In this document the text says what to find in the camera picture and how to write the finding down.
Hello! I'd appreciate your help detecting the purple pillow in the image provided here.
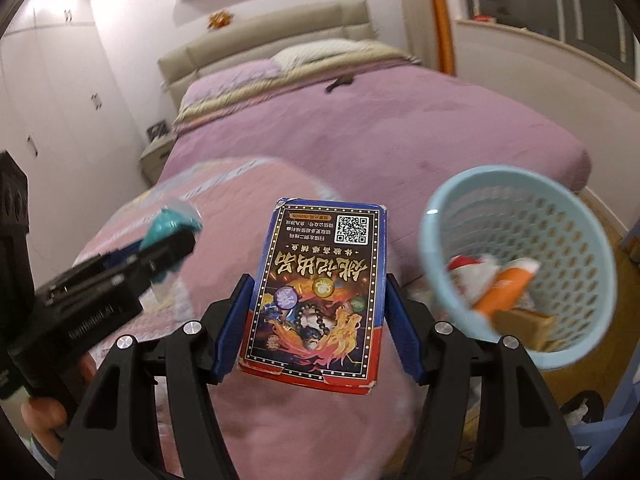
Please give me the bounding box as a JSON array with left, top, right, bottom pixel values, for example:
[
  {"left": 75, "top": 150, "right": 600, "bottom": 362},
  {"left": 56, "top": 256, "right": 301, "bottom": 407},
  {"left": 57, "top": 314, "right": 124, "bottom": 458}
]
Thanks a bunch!
[{"left": 179, "top": 58, "right": 284, "bottom": 110}]

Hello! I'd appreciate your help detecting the teal tissue pack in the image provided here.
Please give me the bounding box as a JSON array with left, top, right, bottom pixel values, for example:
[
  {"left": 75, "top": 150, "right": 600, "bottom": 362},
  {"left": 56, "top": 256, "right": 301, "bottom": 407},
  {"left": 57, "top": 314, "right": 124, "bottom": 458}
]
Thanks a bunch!
[{"left": 138, "top": 199, "right": 204, "bottom": 286}]

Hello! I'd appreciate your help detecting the purple bed cover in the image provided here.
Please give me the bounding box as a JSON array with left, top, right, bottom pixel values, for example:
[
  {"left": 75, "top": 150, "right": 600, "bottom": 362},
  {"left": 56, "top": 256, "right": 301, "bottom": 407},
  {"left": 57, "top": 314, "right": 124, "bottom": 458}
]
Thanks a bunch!
[{"left": 162, "top": 64, "right": 592, "bottom": 281}]

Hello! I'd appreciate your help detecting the folded beige quilt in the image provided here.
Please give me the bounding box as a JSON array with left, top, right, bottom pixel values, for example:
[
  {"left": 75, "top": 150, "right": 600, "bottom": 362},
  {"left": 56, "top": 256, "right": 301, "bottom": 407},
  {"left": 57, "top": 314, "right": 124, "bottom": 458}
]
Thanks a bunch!
[{"left": 174, "top": 40, "right": 420, "bottom": 134}]

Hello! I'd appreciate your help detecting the small picture frame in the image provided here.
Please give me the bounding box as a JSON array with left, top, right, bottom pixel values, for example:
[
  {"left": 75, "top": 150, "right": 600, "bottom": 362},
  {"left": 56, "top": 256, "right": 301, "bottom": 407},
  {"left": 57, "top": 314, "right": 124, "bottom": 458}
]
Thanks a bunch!
[{"left": 145, "top": 119, "right": 170, "bottom": 142}]

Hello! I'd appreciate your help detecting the white wardrobe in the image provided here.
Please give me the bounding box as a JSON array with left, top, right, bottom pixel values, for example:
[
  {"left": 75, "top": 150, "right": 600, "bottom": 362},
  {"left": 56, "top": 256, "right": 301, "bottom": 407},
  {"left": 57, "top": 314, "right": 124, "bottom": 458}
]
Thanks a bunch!
[{"left": 1, "top": 0, "right": 146, "bottom": 284}]

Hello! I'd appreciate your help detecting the beige padded headboard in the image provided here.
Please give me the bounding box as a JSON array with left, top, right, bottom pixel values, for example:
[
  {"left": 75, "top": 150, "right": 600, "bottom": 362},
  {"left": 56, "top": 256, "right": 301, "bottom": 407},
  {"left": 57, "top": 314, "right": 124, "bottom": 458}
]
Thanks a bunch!
[{"left": 157, "top": 0, "right": 376, "bottom": 107}]

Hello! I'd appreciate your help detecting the pink elephant blanket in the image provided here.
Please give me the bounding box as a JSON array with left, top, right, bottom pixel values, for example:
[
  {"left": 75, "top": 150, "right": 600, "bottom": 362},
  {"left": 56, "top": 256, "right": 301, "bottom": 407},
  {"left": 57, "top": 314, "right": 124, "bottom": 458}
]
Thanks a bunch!
[{"left": 71, "top": 156, "right": 426, "bottom": 480}]

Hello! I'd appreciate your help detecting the red white paper cup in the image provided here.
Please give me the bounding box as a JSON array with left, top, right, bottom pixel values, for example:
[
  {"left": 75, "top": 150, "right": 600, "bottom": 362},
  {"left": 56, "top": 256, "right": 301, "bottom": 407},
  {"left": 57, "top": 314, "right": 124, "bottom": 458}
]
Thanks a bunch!
[{"left": 447, "top": 255, "right": 500, "bottom": 306}]

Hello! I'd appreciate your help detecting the white patterned pillow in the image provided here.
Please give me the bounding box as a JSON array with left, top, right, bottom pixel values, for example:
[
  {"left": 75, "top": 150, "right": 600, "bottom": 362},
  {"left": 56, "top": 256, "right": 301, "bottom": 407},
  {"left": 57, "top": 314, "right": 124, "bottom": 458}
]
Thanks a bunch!
[{"left": 271, "top": 38, "right": 369, "bottom": 72}]

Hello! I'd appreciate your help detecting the colourful printed card box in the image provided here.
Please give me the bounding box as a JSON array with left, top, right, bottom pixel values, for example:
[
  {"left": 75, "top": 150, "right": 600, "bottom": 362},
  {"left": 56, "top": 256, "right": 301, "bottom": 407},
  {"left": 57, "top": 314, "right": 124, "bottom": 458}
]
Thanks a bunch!
[{"left": 239, "top": 198, "right": 387, "bottom": 394}]

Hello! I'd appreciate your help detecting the beige bedside table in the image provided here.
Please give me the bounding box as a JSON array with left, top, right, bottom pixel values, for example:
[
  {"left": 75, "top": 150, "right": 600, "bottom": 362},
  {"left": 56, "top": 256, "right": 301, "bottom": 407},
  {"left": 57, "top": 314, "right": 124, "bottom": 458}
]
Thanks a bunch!
[{"left": 139, "top": 133, "right": 177, "bottom": 186}]

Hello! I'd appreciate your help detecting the orange plush toy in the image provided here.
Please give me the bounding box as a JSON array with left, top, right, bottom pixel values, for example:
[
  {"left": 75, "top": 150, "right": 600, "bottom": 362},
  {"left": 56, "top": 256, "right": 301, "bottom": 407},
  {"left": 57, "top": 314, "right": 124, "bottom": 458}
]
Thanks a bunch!
[{"left": 207, "top": 9, "right": 234, "bottom": 30}]

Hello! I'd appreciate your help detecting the small dark object on bed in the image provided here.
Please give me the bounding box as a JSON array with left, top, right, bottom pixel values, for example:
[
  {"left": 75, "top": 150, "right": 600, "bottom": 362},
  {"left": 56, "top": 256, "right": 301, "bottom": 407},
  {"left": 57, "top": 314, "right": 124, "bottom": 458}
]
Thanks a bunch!
[{"left": 324, "top": 75, "right": 355, "bottom": 93}]

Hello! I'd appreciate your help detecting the dark window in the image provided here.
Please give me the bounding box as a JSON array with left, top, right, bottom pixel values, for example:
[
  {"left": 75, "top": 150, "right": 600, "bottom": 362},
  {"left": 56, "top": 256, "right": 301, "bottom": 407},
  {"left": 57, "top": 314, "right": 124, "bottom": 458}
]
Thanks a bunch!
[{"left": 465, "top": 0, "right": 639, "bottom": 81}]

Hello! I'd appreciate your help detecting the orange white bottle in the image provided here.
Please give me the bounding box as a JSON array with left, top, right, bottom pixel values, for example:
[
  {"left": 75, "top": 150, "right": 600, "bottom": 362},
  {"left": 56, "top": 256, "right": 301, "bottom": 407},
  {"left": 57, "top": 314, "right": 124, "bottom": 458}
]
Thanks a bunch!
[{"left": 474, "top": 258, "right": 541, "bottom": 318}]

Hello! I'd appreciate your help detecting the person's left hand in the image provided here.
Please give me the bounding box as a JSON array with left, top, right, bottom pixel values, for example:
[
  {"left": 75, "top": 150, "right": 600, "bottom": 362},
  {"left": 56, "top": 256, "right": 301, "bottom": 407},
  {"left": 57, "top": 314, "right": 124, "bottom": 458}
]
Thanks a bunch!
[{"left": 21, "top": 353, "right": 96, "bottom": 460}]

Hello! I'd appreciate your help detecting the beige orange curtain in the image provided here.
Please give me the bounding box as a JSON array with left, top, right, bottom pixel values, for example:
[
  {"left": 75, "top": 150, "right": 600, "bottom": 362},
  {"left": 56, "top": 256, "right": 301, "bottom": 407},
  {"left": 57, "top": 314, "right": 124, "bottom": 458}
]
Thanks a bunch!
[{"left": 400, "top": 0, "right": 456, "bottom": 76}]

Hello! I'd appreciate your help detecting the light blue plastic basket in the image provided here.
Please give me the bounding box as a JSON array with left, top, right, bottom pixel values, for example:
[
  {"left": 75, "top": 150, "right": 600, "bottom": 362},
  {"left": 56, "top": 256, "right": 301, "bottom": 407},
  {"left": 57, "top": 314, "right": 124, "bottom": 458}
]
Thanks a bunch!
[{"left": 418, "top": 166, "right": 617, "bottom": 370}]

